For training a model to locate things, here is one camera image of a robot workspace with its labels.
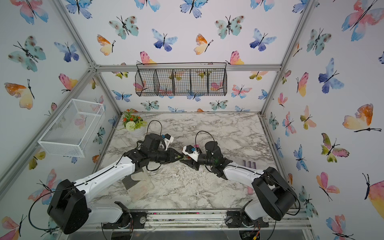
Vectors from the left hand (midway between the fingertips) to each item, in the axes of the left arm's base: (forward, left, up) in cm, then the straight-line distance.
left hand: (183, 156), depth 78 cm
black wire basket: (+48, 0, +14) cm, 50 cm away
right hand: (+1, 0, 0) cm, 1 cm away
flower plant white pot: (+23, +31, -1) cm, 39 cm away
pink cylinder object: (-13, -35, -15) cm, 41 cm away
